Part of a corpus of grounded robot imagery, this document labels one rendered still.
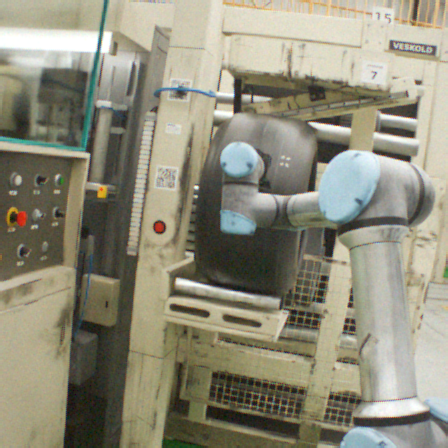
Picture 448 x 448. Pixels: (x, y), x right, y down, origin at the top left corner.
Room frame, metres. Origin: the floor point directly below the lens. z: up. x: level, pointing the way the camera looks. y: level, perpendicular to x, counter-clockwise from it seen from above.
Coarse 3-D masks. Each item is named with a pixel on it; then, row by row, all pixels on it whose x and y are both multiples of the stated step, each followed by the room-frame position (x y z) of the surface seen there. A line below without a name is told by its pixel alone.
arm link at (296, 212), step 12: (420, 168) 0.89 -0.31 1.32; (312, 192) 1.17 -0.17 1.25; (432, 192) 0.87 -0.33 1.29; (276, 204) 1.21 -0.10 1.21; (288, 204) 1.20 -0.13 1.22; (300, 204) 1.16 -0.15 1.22; (312, 204) 1.12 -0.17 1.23; (432, 204) 0.88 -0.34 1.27; (276, 216) 1.20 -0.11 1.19; (288, 216) 1.19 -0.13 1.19; (300, 216) 1.16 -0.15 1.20; (312, 216) 1.13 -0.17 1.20; (324, 216) 1.10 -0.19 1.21; (420, 216) 0.87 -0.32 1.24; (288, 228) 1.23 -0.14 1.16; (300, 228) 1.26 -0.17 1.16
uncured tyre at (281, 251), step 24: (240, 120) 1.65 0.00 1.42; (264, 120) 1.66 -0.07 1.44; (288, 120) 1.67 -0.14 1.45; (216, 144) 1.60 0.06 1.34; (264, 144) 1.56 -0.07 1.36; (288, 144) 1.56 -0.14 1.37; (312, 144) 1.64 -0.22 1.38; (216, 168) 1.54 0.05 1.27; (312, 168) 1.90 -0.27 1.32; (216, 192) 1.52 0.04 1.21; (264, 192) 1.50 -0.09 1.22; (288, 192) 1.50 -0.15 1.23; (216, 216) 1.52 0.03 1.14; (216, 240) 1.54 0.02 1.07; (240, 240) 1.52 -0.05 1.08; (264, 240) 1.50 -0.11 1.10; (288, 240) 1.51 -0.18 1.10; (216, 264) 1.58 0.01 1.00; (240, 264) 1.56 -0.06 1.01; (264, 264) 1.53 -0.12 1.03; (288, 264) 1.55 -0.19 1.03; (240, 288) 1.66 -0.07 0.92; (264, 288) 1.61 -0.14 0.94; (288, 288) 1.67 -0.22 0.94
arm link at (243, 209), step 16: (224, 192) 1.18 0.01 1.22; (240, 192) 1.16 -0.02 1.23; (256, 192) 1.19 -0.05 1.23; (224, 208) 1.17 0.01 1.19; (240, 208) 1.16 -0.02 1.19; (256, 208) 1.17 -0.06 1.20; (272, 208) 1.20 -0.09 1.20; (224, 224) 1.17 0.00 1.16; (240, 224) 1.15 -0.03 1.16; (256, 224) 1.20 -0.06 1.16
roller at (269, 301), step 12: (180, 288) 1.67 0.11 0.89; (192, 288) 1.66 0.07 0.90; (204, 288) 1.65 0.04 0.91; (216, 288) 1.65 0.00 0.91; (228, 288) 1.65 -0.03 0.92; (228, 300) 1.64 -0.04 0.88; (240, 300) 1.63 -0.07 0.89; (252, 300) 1.62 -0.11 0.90; (264, 300) 1.61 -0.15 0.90; (276, 300) 1.61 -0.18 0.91
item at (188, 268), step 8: (176, 264) 1.76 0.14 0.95; (184, 264) 1.79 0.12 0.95; (192, 264) 1.89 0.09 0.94; (168, 272) 1.64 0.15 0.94; (176, 272) 1.71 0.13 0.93; (184, 272) 1.80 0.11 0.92; (192, 272) 1.90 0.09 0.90; (168, 280) 1.64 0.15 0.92; (160, 288) 1.64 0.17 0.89; (168, 288) 1.64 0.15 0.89; (160, 296) 1.64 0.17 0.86; (168, 296) 1.65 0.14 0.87
